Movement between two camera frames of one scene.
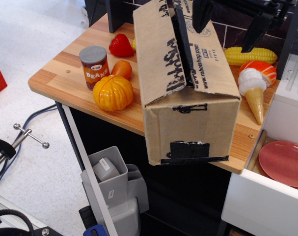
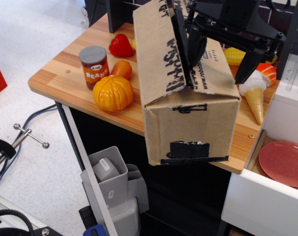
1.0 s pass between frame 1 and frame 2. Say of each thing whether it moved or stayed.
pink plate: stayed
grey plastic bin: stayed
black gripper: moved
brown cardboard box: stayed
